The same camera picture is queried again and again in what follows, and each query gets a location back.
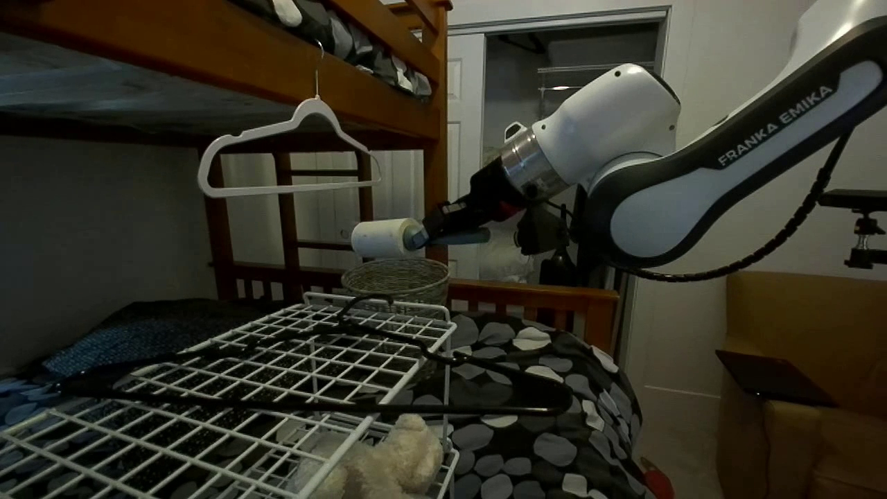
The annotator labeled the cardboard box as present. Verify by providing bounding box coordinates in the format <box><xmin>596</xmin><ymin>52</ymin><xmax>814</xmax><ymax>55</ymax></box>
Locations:
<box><xmin>717</xmin><ymin>270</ymin><xmax>887</xmax><ymax>499</ymax></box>

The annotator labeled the red object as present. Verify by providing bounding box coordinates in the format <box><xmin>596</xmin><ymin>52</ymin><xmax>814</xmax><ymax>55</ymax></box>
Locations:
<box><xmin>640</xmin><ymin>457</ymin><xmax>675</xmax><ymax>499</ymax></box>

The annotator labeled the cream plush toy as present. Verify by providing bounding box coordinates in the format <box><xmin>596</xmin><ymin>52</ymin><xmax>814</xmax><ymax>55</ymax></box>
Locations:
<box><xmin>306</xmin><ymin>411</ymin><xmax>448</xmax><ymax>499</ymax></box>

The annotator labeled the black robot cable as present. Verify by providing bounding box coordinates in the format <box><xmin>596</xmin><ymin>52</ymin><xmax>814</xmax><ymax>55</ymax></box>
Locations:
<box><xmin>633</xmin><ymin>129</ymin><xmax>857</xmax><ymax>285</ymax></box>

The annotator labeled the dark laptop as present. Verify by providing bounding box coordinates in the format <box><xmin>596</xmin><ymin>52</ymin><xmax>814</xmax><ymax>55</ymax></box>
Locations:
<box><xmin>715</xmin><ymin>346</ymin><xmax>841</xmax><ymax>411</ymax></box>

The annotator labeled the grey woven basket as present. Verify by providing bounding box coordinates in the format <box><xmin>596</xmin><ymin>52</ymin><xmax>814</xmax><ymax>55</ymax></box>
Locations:
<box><xmin>341</xmin><ymin>256</ymin><xmax>455</xmax><ymax>309</ymax></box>

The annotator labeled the white wire rack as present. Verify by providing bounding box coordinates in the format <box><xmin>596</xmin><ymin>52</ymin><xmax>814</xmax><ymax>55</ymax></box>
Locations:
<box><xmin>0</xmin><ymin>291</ymin><xmax>463</xmax><ymax>499</ymax></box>

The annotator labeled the black pebble pattern duvet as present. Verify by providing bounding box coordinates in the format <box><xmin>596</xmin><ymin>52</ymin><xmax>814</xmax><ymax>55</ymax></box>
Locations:
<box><xmin>403</xmin><ymin>314</ymin><xmax>654</xmax><ymax>499</ymax></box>

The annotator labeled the white plastic clothes hanger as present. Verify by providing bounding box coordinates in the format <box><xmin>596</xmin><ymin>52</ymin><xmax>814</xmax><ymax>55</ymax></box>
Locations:
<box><xmin>194</xmin><ymin>44</ymin><xmax>378</xmax><ymax>202</ymax></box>

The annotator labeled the black camera on tripod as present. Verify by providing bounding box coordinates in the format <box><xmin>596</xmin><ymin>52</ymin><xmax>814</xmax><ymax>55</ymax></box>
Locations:
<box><xmin>814</xmin><ymin>190</ymin><xmax>887</xmax><ymax>273</ymax></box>

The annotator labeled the pebble pattern bunk bedding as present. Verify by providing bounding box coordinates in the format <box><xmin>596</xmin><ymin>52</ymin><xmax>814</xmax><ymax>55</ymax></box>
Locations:
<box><xmin>233</xmin><ymin>0</ymin><xmax>438</xmax><ymax>99</ymax></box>

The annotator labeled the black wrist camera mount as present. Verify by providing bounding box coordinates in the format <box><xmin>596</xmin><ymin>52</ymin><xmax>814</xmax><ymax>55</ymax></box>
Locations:
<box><xmin>516</xmin><ymin>202</ymin><xmax>577</xmax><ymax>259</ymax></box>

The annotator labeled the white lint roller blue handle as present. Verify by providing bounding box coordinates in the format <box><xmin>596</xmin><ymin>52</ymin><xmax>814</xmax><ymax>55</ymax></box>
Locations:
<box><xmin>348</xmin><ymin>216</ymin><xmax>492</xmax><ymax>263</ymax></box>

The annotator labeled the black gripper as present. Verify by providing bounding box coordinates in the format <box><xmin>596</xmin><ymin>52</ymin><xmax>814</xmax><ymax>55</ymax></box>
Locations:
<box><xmin>420</xmin><ymin>162</ymin><xmax>521</xmax><ymax>252</ymax></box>

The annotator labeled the brown wooden bunk bed frame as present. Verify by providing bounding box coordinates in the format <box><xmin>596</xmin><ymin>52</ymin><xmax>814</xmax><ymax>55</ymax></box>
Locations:
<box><xmin>0</xmin><ymin>0</ymin><xmax>624</xmax><ymax>354</ymax></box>

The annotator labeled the dark blue pillow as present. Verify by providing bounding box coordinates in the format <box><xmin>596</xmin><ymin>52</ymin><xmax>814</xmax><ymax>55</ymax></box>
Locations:
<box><xmin>0</xmin><ymin>298</ymin><xmax>279</xmax><ymax>427</ymax></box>

